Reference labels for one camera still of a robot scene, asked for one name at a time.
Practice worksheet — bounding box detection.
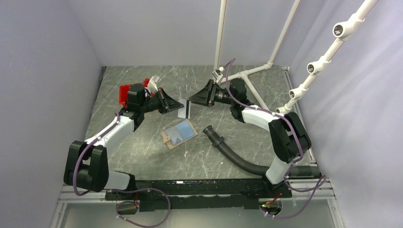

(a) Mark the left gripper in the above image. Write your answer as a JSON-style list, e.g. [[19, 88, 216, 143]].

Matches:
[[140, 87, 183, 114]]

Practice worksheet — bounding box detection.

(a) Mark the white PVC pipe frame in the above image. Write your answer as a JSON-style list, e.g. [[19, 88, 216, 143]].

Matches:
[[211, 0, 380, 114]]

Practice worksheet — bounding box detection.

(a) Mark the red plastic bin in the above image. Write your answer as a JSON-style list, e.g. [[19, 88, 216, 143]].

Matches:
[[119, 78, 155, 107]]

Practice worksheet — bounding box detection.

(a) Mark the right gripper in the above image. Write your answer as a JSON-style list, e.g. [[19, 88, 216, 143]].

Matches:
[[188, 80, 235, 108]]

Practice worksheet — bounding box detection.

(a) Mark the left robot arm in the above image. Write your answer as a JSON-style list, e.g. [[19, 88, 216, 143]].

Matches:
[[64, 82, 184, 200]]

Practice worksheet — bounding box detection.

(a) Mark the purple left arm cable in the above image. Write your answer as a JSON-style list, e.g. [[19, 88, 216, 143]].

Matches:
[[72, 112, 171, 228]]

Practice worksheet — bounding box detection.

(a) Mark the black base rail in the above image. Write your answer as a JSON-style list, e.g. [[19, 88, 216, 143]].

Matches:
[[105, 178, 292, 212]]

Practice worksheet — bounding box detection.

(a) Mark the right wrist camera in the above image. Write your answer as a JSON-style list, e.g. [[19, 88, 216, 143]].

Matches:
[[212, 66, 225, 84]]

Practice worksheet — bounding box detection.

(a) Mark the tan leather card holder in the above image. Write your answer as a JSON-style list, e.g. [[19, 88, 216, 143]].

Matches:
[[161, 119, 198, 150]]

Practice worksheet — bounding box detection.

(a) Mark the black corrugated hose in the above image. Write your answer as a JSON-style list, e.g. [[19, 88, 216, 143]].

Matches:
[[202, 125, 320, 178]]

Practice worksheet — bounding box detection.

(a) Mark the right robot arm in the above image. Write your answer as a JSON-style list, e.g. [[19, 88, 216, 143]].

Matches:
[[188, 79, 311, 197]]

